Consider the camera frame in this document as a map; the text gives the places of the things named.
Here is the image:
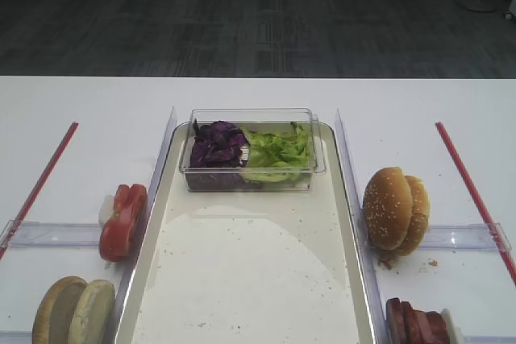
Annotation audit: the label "bun half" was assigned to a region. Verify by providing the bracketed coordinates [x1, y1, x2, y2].
[31, 276, 87, 344]
[68, 280, 115, 344]

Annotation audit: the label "green lettuce leaves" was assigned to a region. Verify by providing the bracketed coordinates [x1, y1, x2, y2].
[241, 122, 310, 183]

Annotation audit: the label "rear tomato slice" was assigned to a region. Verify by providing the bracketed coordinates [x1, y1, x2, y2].
[113, 184, 133, 213]

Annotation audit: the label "tomato slice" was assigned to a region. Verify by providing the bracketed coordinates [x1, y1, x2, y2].
[113, 184, 133, 213]
[99, 184, 148, 262]

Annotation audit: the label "front tomato slice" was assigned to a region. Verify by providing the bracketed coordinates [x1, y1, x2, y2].
[99, 184, 148, 262]

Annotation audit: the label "sliced meat patties stack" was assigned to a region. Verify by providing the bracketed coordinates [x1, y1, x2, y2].
[386, 297, 452, 344]

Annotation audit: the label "clear plastic salad container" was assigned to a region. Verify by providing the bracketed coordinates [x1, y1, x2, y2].
[178, 108, 326, 192]

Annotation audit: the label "purple cabbage leaves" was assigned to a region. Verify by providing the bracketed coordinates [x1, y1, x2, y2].
[189, 120, 248, 168]

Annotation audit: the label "right long clear divider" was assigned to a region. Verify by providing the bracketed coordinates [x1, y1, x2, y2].
[335, 110, 391, 343]

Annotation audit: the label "long clear divider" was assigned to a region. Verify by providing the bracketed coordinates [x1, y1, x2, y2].
[102, 106, 177, 343]
[335, 110, 391, 343]

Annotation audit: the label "metal baking tray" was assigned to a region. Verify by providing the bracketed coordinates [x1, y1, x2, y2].
[116, 125, 375, 343]

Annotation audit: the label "left sesame top bun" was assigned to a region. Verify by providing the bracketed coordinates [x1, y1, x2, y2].
[363, 167, 413, 251]

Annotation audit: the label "sesame bun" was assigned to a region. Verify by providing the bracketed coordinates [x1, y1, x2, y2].
[396, 176, 431, 256]
[363, 167, 413, 251]

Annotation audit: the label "white left pusher block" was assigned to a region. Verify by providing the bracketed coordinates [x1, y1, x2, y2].
[98, 195, 114, 227]

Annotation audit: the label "white pusher block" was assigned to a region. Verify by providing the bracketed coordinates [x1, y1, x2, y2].
[440, 309, 466, 344]
[98, 195, 114, 227]

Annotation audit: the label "right sesame top bun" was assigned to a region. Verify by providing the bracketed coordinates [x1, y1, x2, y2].
[396, 176, 431, 256]

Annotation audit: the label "left red strip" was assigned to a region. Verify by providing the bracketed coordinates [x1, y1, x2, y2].
[1, 122, 79, 258]

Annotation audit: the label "red strip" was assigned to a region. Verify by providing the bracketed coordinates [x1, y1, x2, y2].
[435, 122, 515, 283]
[1, 122, 79, 258]

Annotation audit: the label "left long clear divider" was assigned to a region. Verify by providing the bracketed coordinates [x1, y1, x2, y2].
[102, 106, 177, 343]

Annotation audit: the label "white right pusher block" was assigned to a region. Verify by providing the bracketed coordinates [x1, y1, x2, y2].
[440, 309, 466, 344]

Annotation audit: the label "right red strip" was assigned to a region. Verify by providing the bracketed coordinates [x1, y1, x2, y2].
[435, 122, 515, 283]

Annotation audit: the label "right upper clear rail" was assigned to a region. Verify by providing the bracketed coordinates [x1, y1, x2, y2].
[418, 223, 512, 252]

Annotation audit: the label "clear rail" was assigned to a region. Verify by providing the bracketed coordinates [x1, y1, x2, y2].
[0, 331, 31, 344]
[418, 223, 512, 252]
[1, 221, 102, 248]
[458, 336, 516, 344]

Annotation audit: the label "left upper clear rail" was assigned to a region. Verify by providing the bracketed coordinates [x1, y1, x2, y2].
[1, 221, 102, 248]

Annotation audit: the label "right lower clear rail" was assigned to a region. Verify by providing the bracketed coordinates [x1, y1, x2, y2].
[458, 336, 516, 344]

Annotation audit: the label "left lower clear rail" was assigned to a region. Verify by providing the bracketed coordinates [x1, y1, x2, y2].
[0, 331, 31, 344]

